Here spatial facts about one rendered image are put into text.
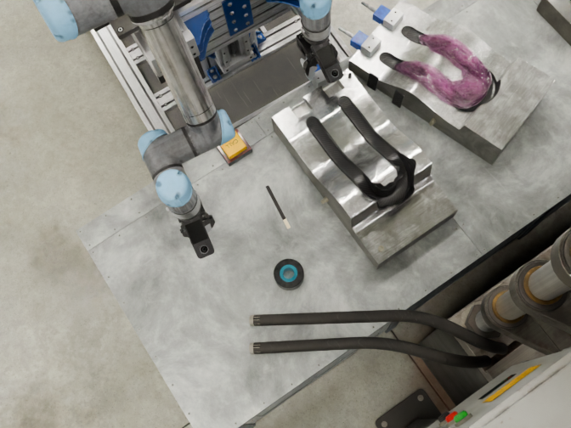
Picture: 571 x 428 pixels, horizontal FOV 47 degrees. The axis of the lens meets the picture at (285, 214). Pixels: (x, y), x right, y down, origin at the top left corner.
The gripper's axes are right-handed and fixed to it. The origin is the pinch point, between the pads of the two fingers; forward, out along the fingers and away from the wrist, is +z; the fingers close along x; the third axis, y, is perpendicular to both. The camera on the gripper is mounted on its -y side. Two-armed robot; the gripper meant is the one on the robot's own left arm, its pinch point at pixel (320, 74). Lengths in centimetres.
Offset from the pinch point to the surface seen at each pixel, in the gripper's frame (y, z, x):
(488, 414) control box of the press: -94, -62, 25
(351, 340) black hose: -69, -3, 32
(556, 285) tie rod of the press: -83, -56, 2
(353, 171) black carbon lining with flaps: -32.3, -6.1, 9.1
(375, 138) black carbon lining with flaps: -26.5, -3.7, -1.6
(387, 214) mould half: -45.7, -1.4, 6.8
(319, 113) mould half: -12.1, -4.4, 7.8
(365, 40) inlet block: 1.0, -3.6, -15.5
